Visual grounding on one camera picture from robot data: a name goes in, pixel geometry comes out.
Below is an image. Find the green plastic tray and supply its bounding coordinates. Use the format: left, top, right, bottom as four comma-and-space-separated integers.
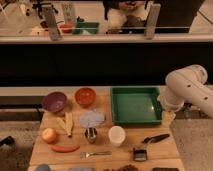
110, 87, 163, 125

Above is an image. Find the orange bowl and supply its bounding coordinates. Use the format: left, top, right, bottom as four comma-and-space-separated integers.
75, 87, 96, 108

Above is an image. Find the blue grey cloth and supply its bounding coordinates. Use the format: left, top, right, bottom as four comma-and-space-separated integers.
79, 110, 105, 128

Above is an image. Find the seated person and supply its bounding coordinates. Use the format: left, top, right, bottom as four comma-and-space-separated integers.
103, 0, 149, 34

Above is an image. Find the left metal post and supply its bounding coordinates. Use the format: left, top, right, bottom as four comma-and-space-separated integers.
42, 6, 61, 41

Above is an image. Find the background red bowl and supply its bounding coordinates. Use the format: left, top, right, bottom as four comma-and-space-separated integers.
60, 24, 73, 33

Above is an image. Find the blue round object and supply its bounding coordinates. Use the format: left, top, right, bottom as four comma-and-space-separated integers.
34, 164, 51, 171

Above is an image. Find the red apple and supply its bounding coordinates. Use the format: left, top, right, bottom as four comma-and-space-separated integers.
41, 128, 57, 144

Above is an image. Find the background green bin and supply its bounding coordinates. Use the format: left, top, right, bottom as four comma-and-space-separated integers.
73, 22, 99, 34

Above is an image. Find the white plastic cup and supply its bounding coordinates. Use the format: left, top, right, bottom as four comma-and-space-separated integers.
108, 126, 126, 147

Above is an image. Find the black object on floor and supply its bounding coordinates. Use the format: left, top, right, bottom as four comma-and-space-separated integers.
0, 136, 15, 147

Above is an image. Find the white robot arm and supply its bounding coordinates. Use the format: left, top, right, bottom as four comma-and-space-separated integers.
158, 65, 213, 118

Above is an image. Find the dark rectangular object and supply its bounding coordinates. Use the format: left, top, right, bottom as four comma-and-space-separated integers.
152, 167, 179, 171

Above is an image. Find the brown snack pile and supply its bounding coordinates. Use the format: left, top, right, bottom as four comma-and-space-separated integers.
103, 164, 139, 171

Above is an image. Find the blue flat object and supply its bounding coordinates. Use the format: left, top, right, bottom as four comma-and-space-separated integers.
68, 167, 93, 171

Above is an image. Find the metal post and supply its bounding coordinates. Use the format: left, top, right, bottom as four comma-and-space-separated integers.
144, 4, 161, 39
42, 6, 61, 41

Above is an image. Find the purple bowl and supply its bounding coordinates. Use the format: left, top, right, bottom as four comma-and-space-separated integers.
42, 92, 68, 113

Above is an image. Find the silver fork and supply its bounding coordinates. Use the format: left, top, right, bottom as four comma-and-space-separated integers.
80, 151, 112, 158

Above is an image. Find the metal cup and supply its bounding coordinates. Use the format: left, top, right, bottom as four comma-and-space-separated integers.
85, 127, 97, 144

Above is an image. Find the right metal post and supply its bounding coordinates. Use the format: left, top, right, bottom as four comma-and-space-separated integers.
144, 4, 161, 39

